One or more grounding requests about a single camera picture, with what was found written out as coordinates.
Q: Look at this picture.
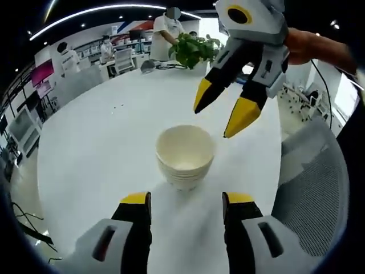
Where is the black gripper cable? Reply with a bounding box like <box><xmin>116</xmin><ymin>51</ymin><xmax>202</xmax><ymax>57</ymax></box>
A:
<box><xmin>310</xmin><ymin>58</ymin><xmax>334</xmax><ymax>128</ymax></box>

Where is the grey mesh office chair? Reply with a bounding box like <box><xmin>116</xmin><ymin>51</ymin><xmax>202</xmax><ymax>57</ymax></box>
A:
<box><xmin>270</xmin><ymin>116</ymin><xmax>351</xmax><ymax>257</ymax></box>

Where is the black table cable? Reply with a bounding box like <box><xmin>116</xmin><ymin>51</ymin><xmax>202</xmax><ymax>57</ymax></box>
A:
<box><xmin>155</xmin><ymin>63</ymin><xmax>186</xmax><ymax>71</ymax></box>

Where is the black and white chair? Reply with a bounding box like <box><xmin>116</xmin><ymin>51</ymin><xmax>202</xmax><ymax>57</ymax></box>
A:
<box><xmin>309</xmin><ymin>90</ymin><xmax>329</xmax><ymax>120</ymax></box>

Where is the white glass-door cabinet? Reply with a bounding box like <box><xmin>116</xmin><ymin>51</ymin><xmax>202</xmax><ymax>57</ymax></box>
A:
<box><xmin>7</xmin><ymin>107</ymin><xmax>41</xmax><ymax>158</ymax></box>

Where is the black device on table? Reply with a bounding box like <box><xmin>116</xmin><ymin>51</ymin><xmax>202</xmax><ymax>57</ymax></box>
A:
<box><xmin>140</xmin><ymin>59</ymin><xmax>157</xmax><ymax>75</ymax></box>

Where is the green leafy plant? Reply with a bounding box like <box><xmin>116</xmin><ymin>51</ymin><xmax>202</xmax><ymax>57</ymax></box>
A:
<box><xmin>168</xmin><ymin>32</ymin><xmax>226</xmax><ymax>71</ymax></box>

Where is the white office chair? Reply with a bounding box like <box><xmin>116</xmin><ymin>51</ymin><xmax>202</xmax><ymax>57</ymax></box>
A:
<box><xmin>113</xmin><ymin>47</ymin><xmax>135</xmax><ymax>75</ymax></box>

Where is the black floor cable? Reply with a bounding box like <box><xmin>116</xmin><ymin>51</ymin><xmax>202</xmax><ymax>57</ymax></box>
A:
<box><xmin>11</xmin><ymin>201</ymin><xmax>58</xmax><ymax>252</ymax></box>

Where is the group of paper cups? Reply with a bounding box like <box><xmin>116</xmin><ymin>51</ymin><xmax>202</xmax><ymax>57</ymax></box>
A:
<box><xmin>155</xmin><ymin>124</ymin><xmax>215</xmax><ymax>192</ymax></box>

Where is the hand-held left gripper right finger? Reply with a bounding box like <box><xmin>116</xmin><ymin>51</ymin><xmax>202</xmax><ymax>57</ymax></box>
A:
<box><xmin>222</xmin><ymin>191</ymin><xmax>313</xmax><ymax>274</ymax></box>

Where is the pale grey chair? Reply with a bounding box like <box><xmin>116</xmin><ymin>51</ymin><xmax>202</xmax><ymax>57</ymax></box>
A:
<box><xmin>58</xmin><ymin>67</ymin><xmax>104</xmax><ymax>103</ymax></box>

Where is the white storage shelf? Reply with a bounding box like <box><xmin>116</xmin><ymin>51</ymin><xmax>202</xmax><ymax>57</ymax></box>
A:
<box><xmin>76</xmin><ymin>34</ymin><xmax>155</xmax><ymax>61</ymax></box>

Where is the pink wall screen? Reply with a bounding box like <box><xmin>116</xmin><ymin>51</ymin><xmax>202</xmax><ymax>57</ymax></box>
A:
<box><xmin>30</xmin><ymin>62</ymin><xmax>55</xmax><ymax>87</ymax></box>

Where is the person's right hand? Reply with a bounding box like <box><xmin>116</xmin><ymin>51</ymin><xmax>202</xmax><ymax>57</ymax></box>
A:
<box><xmin>284</xmin><ymin>27</ymin><xmax>325</xmax><ymax>66</ymax></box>

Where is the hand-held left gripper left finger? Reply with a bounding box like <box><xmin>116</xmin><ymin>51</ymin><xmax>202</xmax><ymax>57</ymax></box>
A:
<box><xmin>75</xmin><ymin>191</ymin><xmax>152</xmax><ymax>274</ymax></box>

